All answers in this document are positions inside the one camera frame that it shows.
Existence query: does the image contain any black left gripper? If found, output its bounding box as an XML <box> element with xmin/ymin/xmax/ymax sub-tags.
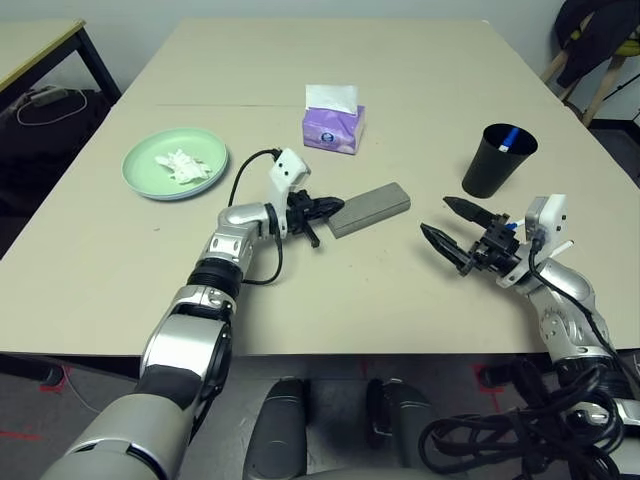
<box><xmin>284</xmin><ymin>189</ymin><xmax>347</xmax><ymax>251</ymax></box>

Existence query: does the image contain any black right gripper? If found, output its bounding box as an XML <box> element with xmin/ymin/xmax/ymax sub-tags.
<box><xmin>419</xmin><ymin>195</ymin><xmax>522</xmax><ymax>276</ymax></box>

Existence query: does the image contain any grey glasses case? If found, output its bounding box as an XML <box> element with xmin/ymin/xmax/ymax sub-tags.
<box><xmin>327</xmin><ymin>182</ymin><xmax>413</xmax><ymax>242</ymax></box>

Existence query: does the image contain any white tissue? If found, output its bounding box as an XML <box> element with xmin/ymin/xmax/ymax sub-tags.
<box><xmin>153</xmin><ymin>147</ymin><xmax>214</xmax><ymax>187</ymax></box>

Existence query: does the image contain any light green plate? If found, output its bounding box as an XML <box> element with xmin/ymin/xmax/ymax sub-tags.
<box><xmin>121</xmin><ymin>127</ymin><xmax>231</xmax><ymax>203</ymax></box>

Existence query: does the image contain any black cup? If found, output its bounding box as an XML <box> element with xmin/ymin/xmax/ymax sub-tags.
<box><xmin>461</xmin><ymin>122</ymin><xmax>540</xmax><ymax>198</ymax></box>

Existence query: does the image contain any purple tissue box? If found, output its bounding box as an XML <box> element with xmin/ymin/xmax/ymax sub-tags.
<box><xmin>302</xmin><ymin>83</ymin><xmax>368</xmax><ymax>156</ymax></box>

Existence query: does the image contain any wooden stool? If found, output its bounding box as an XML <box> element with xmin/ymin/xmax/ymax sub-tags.
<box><xmin>542</xmin><ymin>47</ymin><xmax>632</xmax><ymax>129</ymax></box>

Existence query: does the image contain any dark grey robot right leg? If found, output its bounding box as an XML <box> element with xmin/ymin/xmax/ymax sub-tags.
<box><xmin>367</xmin><ymin>379</ymin><xmax>442</xmax><ymax>472</ymax></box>

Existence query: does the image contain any dark grey robot leg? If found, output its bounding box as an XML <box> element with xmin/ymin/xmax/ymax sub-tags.
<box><xmin>367</xmin><ymin>379</ymin><xmax>442</xmax><ymax>472</ymax></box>
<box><xmin>242</xmin><ymin>377</ymin><xmax>312</xmax><ymax>480</ymax></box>

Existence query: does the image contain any dark grey robot left leg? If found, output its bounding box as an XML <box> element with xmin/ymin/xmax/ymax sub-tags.
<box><xmin>242</xmin><ymin>377</ymin><xmax>312</xmax><ymax>480</ymax></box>

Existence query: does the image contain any black jacket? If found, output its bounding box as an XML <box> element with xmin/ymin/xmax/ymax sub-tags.
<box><xmin>554</xmin><ymin>0</ymin><xmax>640</xmax><ymax>89</ymax></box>

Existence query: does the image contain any light grey robot torso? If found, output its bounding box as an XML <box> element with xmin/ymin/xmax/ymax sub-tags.
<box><xmin>299</xmin><ymin>467</ymin><xmax>427</xmax><ymax>480</ymax></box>

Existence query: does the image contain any black table leg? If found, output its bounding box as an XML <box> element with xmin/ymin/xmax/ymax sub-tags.
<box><xmin>0</xmin><ymin>352</ymin><xmax>145</xmax><ymax>387</ymax></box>

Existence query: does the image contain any grey power strip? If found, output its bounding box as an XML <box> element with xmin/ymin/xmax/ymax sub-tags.
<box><xmin>27</xmin><ymin>85</ymin><xmax>69</xmax><ymax>104</ymax></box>

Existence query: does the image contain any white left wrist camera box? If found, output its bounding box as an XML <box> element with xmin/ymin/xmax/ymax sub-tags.
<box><xmin>267</xmin><ymin>147</ymin><xmax>312</xmax><ymax>239</ymax></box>

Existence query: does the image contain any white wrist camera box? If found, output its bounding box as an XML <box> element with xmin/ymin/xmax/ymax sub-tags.
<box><xmin>267</xmin><ymin>147</ymin><xmax>312</xmax><ymax>239</ymax></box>
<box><xmin>522</xmin><ymin>193</ymin><xmax>569</xmax><ymax>262</ymax></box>

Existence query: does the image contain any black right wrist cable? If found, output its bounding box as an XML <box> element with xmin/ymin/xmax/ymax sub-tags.
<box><xmin>528</xmin><ymin>234</ymin><xmax>634</xmax><ymax>367</ymax></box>

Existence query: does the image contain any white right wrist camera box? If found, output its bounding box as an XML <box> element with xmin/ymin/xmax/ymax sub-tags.
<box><xmin>522</xmin><ymin>193</ymin><xmax>569</xmax><ymax>262</ymax></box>

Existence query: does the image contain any black cable bundle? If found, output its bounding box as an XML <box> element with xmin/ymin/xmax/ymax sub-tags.
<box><xmin>418</xmin><ymin>359</ymin><xmax>640</xmax><ymax>480</ymax></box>

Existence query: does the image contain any thin white floor cable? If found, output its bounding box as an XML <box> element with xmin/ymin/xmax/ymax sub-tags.
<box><xmin>16</xmin><ymin>88</ymin><xmax>88</xmax><ymax>127</ymax></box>

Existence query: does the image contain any beige side table black frame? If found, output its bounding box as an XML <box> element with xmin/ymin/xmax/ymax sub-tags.
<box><xmin>0</xmin><ymin>18</ymin><xmax>124</xmax><ymax>102</ymax></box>

